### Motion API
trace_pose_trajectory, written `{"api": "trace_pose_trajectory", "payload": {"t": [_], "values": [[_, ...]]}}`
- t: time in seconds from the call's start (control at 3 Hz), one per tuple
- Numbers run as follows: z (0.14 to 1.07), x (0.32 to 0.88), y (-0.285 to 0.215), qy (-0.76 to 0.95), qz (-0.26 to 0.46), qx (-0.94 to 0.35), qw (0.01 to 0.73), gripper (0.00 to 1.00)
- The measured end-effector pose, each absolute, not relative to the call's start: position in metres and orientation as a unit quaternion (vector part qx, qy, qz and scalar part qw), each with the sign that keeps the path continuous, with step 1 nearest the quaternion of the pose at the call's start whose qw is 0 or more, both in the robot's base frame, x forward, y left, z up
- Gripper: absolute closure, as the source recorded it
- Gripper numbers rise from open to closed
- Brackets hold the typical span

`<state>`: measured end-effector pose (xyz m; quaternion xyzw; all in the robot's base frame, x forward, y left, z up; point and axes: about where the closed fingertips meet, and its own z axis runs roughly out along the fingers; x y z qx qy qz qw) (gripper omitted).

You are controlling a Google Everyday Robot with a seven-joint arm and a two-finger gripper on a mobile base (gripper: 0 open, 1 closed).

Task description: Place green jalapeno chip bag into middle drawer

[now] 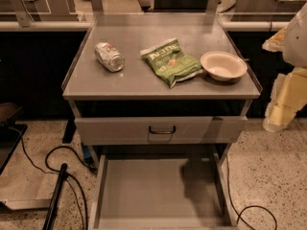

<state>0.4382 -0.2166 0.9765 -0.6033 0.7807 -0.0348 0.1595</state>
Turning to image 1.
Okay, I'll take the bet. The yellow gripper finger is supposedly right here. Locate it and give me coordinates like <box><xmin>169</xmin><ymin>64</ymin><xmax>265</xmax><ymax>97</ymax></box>
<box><xmin>263</xmin><ymin>67</ymin><xmax>307</xmax><ymax>132</ymax></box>

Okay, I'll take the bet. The green jalapeno chip bag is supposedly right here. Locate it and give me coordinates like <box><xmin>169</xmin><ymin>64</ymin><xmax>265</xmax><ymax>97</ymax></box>
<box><xmin>140</xmin><ymin>38</ymin><xmax>203</xmax><ymax>88</ymax></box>

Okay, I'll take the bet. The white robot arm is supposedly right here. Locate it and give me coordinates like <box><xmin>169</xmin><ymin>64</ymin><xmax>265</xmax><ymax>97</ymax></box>
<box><xmin>262</xmin><ymin>4</ymin><xmax>307</xmax><ymax>132</ymax></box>

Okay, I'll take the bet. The grey top drawer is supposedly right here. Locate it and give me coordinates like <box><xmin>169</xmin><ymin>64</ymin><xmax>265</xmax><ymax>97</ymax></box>
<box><xmin>75</xmin><ymin>116</ymin><xmax>248</xmax><ymax>146</ymax></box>

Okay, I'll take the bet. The grey metal drawer cabinet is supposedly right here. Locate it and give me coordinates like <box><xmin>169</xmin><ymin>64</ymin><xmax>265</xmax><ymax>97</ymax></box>
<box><xmin>61</xmin><ymin>12</ymin><xmax>264</xmax><ymax>230</ymax></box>

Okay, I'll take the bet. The open grey middle drawer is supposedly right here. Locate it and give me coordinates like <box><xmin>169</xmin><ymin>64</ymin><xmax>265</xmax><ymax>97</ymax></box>
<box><xmin>88</xmin><ymin>155</ymin><xmax>238</xmax><ymax>230</ymax></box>

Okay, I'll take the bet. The white paper bowl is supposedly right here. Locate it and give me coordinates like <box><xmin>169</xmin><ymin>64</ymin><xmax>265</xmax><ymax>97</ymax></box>
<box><xmin>201</xmin><ymin>51</ymin><xmax>248</xmax><ymax>81</ymax></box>

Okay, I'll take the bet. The crushed silver soda can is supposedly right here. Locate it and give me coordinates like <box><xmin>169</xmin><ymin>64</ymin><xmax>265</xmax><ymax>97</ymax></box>
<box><xmin>94</xmin><ymin>42</ymin><xmax>125</xmax><ymax>72</ymax></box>

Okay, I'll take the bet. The black bar on floor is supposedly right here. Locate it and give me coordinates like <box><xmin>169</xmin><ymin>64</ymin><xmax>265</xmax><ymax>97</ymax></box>
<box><xmin>43</xmin><ymin>163</ymin><xmax>67</xmax><ymax>230</ymax></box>

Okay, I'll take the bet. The dark chair at left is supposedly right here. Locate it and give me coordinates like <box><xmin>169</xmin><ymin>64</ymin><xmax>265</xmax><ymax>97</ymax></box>
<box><xmin>0</xmin><ymin>103</ymin><xmax>27</xmax><ymax>174</ymax></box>

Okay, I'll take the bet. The black cable on right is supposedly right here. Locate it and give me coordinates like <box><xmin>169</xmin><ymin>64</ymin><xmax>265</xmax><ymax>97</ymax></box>
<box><xmin>225</xmin><ymin>155</ymin><xmax>278</xmax><ymax>230</ymax></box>

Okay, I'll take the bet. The black drawer handle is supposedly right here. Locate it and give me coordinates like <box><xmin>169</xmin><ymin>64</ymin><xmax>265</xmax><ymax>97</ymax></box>
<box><xmin>148</xmin><ymin>126</ymin><xmax>177</xmax><ymax>135</ymax></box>

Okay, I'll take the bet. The white horizontal rail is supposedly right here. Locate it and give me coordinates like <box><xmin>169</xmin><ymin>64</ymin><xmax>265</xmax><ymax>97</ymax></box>
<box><xmin>0</xmin><ymin>21</ymin><xmax>288</xmax><ymax>32</ymax></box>

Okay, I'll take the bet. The grey table base plate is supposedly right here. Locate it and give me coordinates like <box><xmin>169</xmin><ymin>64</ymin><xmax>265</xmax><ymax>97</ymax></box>
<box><xmin>0</xmin><ymin>199</ymin><xmax>51</xmax><ymax>211</ymax></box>

